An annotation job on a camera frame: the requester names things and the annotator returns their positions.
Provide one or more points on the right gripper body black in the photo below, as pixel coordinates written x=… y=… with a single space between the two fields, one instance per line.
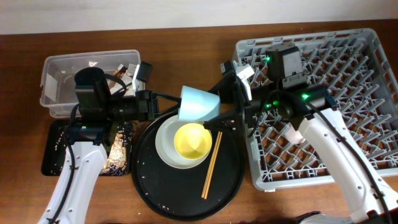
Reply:
x=246 y=107

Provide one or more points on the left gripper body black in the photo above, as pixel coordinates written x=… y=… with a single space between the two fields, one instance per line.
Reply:
x=133 y=107

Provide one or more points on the pink plastic cup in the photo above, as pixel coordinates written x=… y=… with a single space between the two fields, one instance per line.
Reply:
x=293 y=136

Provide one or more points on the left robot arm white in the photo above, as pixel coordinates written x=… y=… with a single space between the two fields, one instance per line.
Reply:
x=102 y=102

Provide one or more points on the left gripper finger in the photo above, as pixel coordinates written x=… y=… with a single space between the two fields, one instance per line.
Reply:
x=169 y=97
x=166 y=112

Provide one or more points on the wooden chopstick left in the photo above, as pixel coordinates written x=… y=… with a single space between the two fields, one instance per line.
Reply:
x=211 y=165

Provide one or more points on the blue plastic cup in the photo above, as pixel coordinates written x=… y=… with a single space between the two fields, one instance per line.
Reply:
x=198 y=105

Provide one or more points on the clear plastic waste bin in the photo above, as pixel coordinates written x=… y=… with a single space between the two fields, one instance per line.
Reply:
x=58 y=76

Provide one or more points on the yellow bowl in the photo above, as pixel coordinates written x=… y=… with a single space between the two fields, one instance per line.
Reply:
x=192 y=141

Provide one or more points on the black rectangular tray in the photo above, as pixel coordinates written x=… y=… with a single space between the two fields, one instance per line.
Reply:
x=56 y=149

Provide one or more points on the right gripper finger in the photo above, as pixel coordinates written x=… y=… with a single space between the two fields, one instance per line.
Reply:
x=225 y=88
x=228 y=121

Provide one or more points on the grey round plate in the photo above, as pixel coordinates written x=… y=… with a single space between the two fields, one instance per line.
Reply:
x=164 y=143

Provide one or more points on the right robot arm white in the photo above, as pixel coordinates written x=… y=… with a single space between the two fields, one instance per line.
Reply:
x=312 y=112

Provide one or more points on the brown snack wrapper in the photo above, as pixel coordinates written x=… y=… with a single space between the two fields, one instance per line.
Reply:
x=120 y=71

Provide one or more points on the white napkin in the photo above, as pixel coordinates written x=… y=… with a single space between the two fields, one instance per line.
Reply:
x=130 y=80

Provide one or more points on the round black serving tray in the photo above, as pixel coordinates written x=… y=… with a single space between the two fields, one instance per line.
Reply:
x=176 y=193

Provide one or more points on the grey dishwasher rack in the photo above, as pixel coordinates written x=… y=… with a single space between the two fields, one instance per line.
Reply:
x=352 y=65

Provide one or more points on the food scraps and shells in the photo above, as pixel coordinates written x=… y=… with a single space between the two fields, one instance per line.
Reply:
x=116 y=152

